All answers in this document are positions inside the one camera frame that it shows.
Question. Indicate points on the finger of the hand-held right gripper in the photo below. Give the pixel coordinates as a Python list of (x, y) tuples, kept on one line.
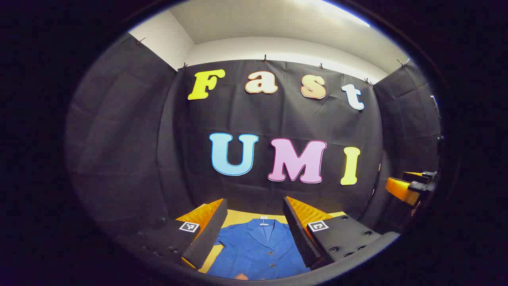
[(399, 190), (414, 175)]

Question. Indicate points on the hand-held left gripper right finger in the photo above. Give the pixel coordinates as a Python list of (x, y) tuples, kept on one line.
[(297, 234)]

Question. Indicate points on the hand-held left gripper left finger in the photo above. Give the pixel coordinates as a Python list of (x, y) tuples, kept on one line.
[(210, 234)]

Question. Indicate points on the blue button shirt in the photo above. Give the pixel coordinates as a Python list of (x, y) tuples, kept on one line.
[(258, 250)]

